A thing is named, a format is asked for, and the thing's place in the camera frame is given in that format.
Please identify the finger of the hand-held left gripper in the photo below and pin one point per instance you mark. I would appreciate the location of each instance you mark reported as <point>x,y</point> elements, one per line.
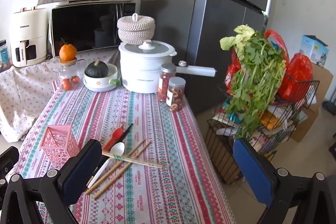
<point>8,158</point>

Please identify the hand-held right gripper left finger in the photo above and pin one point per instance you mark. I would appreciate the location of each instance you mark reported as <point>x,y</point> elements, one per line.
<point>78,169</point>

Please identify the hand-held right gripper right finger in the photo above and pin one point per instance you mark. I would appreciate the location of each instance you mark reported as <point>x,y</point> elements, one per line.
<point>252,171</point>

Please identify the pink perforated utensil holder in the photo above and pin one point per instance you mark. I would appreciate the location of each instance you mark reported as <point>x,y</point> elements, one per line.
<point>56,142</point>

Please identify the brown wooden chopstick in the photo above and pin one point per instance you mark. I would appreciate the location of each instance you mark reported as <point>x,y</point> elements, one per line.
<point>115,166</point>
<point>123,170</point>

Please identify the white plastic spoon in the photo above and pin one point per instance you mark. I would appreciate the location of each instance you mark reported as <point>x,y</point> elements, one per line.
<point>118,149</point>

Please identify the red plastic spoon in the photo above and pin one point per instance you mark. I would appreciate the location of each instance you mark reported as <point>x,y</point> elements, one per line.
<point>117,133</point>

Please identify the light bamboo chopstick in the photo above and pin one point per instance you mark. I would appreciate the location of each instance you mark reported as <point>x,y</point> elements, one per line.
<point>143,161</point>
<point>131,160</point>

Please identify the black chopstick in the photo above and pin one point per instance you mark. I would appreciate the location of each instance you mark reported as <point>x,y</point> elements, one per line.
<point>123,133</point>
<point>126,130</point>

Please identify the yellow packet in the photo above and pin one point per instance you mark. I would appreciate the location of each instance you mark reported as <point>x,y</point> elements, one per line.
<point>270,119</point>

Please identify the teal packet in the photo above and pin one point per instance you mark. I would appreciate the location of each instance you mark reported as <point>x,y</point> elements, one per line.
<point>232,116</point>

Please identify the white floral cloth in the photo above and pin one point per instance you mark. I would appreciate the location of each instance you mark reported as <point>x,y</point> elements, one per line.
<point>23,87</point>

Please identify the white plate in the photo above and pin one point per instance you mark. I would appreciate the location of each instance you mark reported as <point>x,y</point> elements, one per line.
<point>99,89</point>

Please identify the striped patterned tablecloth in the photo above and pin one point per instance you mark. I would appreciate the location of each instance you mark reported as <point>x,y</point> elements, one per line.
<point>170,161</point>

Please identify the small tangerine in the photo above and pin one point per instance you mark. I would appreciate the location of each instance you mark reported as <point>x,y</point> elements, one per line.
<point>65,84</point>
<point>75,79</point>

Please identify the bunch of leafy celery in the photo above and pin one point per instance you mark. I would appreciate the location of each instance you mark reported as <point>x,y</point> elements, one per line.
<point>257,77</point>

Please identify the glass jar with wooden lid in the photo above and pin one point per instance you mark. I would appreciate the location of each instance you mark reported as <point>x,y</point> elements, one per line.
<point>68,71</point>

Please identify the red snack packet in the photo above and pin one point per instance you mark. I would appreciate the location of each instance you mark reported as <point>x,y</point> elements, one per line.
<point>232,74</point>

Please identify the dark green pumpkin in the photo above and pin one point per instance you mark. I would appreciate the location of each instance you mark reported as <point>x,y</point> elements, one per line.
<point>96,70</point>

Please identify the clear canister with blue label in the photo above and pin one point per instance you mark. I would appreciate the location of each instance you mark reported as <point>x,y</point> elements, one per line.
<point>4,56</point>

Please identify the jar of dried fruit slices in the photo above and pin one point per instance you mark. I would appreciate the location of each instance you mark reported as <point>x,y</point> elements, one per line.
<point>176,98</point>

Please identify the red plastic bag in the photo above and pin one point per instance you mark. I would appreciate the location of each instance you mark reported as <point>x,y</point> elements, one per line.
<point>296,74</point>

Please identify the brown cardboard box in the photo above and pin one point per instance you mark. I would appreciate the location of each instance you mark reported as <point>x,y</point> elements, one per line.
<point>320,82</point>

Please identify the large orange with stem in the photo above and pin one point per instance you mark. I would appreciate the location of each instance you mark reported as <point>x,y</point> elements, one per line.
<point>67,53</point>

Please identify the white electric cooking pot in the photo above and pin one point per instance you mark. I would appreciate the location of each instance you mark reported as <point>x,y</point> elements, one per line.
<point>141,69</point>

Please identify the jar of red dried fruit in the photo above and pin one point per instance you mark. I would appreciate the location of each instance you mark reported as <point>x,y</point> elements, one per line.
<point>165,85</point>

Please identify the cream air fryer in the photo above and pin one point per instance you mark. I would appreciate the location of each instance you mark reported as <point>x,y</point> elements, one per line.
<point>29,27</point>

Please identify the napa cabbage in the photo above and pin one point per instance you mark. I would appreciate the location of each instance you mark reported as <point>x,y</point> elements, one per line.
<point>237,39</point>

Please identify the blue printed box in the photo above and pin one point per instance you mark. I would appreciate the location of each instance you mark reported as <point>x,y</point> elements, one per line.
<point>312,48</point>

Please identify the black microwave oven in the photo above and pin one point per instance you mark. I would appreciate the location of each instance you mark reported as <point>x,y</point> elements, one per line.
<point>84,29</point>

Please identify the woven lidded basket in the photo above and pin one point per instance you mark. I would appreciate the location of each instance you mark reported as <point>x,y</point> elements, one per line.
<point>136,29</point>

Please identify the grey refrigerator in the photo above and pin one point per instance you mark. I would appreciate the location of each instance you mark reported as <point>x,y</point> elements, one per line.
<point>183,3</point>

